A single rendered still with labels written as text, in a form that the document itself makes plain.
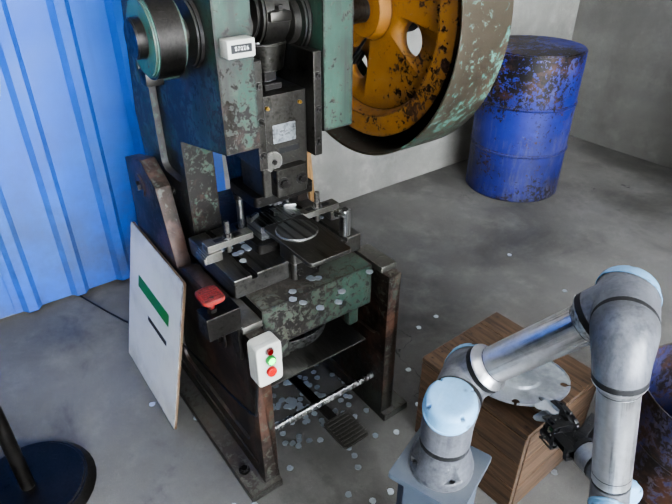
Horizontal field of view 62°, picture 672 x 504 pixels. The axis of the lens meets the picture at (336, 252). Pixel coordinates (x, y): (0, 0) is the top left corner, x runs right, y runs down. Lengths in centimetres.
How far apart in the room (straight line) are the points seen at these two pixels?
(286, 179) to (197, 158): 32
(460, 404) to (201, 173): 101
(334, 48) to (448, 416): 93
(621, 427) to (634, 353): 16
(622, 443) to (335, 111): 103
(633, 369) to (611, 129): 374
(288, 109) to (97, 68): 122
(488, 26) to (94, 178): 182
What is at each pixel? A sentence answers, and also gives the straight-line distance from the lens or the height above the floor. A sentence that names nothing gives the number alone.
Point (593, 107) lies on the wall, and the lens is 479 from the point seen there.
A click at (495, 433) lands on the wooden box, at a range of 178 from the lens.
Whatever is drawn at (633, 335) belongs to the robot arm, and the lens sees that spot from 109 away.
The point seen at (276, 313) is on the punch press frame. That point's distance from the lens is 158.
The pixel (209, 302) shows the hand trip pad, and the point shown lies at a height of 76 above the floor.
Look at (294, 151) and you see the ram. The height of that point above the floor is 100.
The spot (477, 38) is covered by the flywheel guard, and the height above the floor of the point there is 132.
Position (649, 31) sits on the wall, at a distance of 454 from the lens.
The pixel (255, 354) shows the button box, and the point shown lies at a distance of 146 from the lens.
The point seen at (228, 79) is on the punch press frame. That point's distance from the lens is 137.
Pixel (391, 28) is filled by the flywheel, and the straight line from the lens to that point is 169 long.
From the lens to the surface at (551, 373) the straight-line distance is 185.
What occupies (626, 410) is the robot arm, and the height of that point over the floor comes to 82.
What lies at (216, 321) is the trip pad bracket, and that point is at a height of 69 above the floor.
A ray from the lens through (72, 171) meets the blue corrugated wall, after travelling 267.
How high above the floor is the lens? 159
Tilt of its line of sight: 32 degrees down
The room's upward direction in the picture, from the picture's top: straight up
